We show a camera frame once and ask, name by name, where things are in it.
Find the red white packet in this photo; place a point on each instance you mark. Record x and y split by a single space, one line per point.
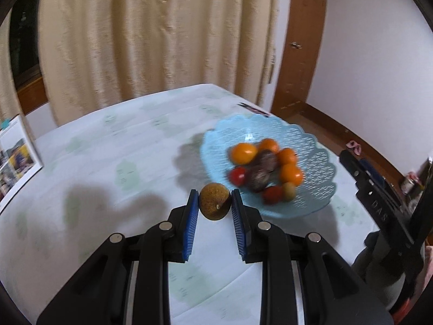
411 181

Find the small orange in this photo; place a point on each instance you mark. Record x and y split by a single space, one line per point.
287 155
291 174
269 144

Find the brown wooden door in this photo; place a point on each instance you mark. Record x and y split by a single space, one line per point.
297 13

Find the large orange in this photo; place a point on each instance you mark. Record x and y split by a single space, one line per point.
243 153

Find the dark window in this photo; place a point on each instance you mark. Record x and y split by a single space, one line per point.
27 40

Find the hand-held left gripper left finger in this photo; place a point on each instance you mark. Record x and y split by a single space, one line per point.
191 230

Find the wide cream curtain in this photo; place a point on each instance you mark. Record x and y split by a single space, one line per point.
152 40

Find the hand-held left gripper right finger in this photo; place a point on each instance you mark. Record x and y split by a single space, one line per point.
238 230

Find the dark purple passion fruit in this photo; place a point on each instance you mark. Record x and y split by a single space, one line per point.
258 177
267 159

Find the small pink object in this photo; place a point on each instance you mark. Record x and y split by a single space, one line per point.
353 146

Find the blue plastic fruit plate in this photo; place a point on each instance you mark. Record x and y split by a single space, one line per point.
304 135

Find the photo collage board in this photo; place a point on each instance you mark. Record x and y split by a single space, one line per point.
17 162

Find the narrow cream curtain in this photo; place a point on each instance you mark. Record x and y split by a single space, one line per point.
6 74

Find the dark thin pen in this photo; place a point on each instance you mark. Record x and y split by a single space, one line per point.
252 108

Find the red cherry tomato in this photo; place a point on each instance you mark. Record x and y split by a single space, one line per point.
272 194
238 176

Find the brown longan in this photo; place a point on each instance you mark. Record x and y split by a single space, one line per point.
214 203
289 190

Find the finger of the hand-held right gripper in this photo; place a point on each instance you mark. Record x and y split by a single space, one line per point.
353 167
380 181

